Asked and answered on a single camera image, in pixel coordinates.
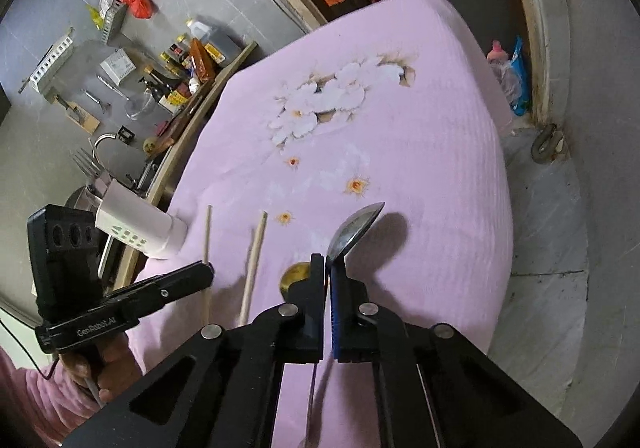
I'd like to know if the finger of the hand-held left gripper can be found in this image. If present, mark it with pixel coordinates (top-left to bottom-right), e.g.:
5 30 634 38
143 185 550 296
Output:
102 262 216 317

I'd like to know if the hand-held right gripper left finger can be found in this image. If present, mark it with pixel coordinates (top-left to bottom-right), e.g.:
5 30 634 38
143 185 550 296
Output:
62 253 328 448

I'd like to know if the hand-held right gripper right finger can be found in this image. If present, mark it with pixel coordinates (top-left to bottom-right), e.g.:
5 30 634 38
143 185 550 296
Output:
325 255 583 448

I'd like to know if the white plastic utensil holder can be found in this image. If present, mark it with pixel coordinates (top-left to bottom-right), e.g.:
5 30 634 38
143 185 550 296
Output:
94 178 188 260

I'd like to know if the silver metal spoon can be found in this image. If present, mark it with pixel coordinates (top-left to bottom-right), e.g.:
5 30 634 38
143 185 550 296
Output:
304 201 387 448

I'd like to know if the silver metal fork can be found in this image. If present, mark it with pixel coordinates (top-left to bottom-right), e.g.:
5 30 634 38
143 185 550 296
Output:
69 148 108 196

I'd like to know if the person's left forearm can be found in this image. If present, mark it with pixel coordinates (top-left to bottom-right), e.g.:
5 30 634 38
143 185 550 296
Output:
0 345 101 448

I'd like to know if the person's left hand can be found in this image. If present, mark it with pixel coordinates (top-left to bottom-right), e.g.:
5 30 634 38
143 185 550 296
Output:
59 328 146 404

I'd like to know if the brass spoon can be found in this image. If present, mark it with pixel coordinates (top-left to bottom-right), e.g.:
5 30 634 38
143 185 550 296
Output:
279 262 313 303

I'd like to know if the metal wok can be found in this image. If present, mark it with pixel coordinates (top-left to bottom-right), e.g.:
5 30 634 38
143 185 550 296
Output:
64 185 103 223

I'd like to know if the metal faucet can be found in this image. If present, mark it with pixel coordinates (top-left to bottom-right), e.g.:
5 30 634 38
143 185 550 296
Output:
92 133 126 163

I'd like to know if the hanging wooden cutting board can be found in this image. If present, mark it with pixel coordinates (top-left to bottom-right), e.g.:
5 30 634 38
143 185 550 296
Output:
47 88 101 135

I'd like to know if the brown wooden cutting board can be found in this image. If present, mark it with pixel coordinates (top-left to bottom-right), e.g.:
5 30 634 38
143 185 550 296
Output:
147 98 206 159

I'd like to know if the pink floral tablecloth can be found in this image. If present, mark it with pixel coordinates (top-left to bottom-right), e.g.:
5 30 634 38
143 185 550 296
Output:
132 0 515 448

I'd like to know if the hanging metal utensil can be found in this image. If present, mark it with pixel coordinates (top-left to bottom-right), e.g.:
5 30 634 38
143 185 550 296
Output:
82 88 112 115

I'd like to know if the hanging metal strainer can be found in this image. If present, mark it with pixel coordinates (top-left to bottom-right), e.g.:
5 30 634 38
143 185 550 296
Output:
97 75 156 121

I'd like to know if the orange brown packet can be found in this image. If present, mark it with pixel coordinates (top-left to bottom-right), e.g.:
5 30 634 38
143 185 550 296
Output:
189 38 221 83

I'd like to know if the beige kitchen counter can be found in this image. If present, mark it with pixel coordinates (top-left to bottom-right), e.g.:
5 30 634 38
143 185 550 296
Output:
120 42 260 279

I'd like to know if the large oil jug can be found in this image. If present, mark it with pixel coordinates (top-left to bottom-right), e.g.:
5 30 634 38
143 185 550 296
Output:
185 18 242 66

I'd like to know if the red plastic bag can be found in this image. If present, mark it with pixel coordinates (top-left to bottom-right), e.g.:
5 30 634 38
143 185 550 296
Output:
121 0 153 20

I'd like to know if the blue packet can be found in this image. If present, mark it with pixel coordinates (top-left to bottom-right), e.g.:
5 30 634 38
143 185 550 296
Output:
500 35 532 117

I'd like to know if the pink bottle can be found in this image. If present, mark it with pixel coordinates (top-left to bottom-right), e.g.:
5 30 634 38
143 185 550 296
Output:
486 40 511 66

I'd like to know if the black cable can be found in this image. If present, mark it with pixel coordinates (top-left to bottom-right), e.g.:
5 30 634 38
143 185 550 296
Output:
0 318 60 376

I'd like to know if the white wall basket rack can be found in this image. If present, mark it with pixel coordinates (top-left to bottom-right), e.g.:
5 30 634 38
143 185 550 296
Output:
27 28 76 93

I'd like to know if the white wall box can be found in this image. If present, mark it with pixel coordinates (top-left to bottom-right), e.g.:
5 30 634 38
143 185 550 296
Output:
99 49 137 82

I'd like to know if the metal wall shelf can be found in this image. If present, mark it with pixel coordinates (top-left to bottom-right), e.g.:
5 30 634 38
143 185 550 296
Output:
97 0 128 46

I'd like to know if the worn door frame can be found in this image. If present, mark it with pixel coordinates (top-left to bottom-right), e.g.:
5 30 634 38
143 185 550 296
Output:
215 0 573 126

